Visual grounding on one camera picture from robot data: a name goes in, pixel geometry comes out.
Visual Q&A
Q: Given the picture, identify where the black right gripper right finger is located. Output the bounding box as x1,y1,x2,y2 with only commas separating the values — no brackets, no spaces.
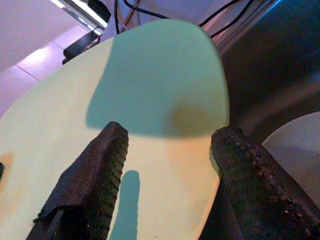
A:
210,125,320,240

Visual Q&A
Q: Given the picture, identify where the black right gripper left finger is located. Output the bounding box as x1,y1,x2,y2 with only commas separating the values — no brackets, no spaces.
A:
26,121,130,240

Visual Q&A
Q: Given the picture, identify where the black counter cable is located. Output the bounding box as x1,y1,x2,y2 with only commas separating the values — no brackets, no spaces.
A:
198,0,237,27

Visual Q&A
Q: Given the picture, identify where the light green plate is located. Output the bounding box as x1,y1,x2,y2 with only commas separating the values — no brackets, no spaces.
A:
0,18,231,240

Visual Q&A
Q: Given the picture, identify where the white bowl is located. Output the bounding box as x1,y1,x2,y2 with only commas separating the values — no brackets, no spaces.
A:
261,111,320,199

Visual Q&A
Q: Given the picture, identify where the stainless steel sink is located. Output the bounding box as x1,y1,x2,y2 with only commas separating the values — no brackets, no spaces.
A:
212,0,320,240

